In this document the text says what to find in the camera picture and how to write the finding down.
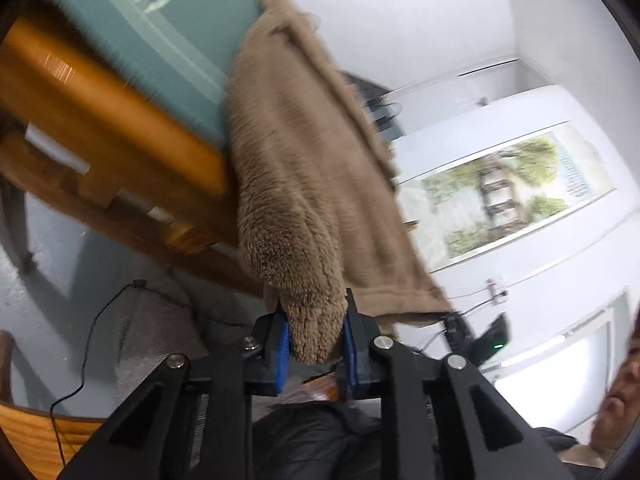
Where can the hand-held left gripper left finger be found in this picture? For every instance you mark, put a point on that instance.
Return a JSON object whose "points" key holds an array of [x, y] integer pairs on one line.
{"points": [[215, 410]]}

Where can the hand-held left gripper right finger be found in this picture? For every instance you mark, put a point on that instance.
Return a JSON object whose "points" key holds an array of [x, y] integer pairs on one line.
{"points": [[425, 410]]}

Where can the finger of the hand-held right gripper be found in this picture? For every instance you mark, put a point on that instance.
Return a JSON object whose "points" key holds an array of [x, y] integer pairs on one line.
{"points": [[460, 332]]}

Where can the brown fluffy towel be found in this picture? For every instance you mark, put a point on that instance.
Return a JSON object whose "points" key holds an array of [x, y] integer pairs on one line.
{"points": [[310, 185]]}

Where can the bright window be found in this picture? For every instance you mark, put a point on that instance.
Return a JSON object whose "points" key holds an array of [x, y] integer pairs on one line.
{"points": [[550, 375]]}

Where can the grey fabric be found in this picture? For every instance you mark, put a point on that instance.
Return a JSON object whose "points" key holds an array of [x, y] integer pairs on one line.
{"points": [[150, 340]]}

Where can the person's black clothing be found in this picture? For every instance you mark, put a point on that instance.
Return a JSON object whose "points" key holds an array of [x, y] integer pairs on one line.
{"points": [[310, 440]]}

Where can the hanging scroll painting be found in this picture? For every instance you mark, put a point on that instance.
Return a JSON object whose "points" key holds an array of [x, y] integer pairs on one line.
{"points": [[500, 200]]}

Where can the person's head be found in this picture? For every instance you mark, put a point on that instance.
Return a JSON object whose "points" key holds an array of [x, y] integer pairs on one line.
{"points": [[622, 400]]}

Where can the person's beige sweater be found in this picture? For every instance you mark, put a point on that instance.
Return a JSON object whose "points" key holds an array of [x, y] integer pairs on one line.
{"points": [[585, 457]]}

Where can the wooden chair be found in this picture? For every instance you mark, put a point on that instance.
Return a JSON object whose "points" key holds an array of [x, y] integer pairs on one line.
{"points": [[30, 435]]}

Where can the wooden table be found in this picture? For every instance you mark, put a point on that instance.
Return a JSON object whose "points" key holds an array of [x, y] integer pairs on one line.
{"points": [[100, 110]]}

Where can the green woven mat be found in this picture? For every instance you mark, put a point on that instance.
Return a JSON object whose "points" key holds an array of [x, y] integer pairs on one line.
{"points": [[165, 35]]}

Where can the wall socket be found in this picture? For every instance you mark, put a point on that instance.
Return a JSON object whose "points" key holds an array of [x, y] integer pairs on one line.
{"points": [[495, 292]]}

